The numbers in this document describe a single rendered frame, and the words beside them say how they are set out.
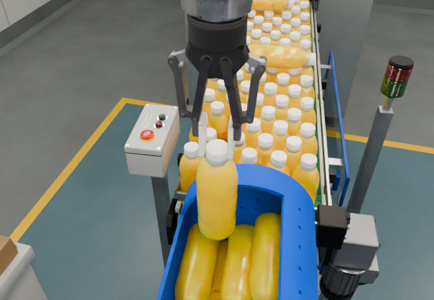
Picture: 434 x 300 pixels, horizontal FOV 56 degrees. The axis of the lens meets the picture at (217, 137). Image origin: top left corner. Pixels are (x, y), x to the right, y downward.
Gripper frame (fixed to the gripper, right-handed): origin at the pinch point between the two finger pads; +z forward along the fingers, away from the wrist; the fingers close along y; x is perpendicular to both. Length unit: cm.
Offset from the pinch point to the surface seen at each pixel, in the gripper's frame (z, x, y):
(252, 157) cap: 27.7, 27.0, 4.8
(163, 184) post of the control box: 50, 35, -22
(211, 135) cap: 27.7, 33.5, -6.7
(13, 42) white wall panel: 138, 273, -239
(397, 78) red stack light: 17, 52, 40
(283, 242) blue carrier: 17.1, -5.3, 12.3
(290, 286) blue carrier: 18.0, -12.7, 13.6
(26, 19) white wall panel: 128, 304, -240
